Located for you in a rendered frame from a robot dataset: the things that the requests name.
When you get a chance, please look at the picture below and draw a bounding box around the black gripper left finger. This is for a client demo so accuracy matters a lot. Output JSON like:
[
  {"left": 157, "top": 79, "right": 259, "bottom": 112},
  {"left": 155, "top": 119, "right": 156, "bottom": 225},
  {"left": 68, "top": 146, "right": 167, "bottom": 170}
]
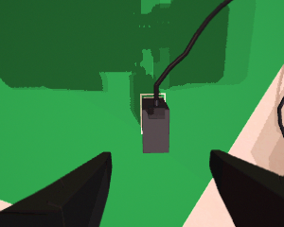
[{"left": 0, "top": 151, "right": 112, "bottom": 227}]

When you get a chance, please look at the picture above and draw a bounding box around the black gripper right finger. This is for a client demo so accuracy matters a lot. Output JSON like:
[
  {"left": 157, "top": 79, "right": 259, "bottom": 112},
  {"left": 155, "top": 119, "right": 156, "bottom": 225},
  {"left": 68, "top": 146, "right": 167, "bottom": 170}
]
[{"left": 209, "top": 149, "right": 284, "bottom": 227}]

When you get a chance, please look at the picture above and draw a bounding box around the black cable with dark square plug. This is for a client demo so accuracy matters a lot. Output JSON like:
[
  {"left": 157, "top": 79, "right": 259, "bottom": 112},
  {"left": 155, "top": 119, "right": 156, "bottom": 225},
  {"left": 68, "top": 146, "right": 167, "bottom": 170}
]
[{"left": 142, "top": 0, "right": 284, "bottom": 153}]

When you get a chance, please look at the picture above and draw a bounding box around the green circuit board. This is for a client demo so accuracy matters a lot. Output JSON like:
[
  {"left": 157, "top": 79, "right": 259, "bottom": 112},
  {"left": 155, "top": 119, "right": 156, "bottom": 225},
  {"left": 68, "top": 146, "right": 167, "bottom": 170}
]
[{"left": 0, "top": 0, "right": 284, "bottom": 227}]

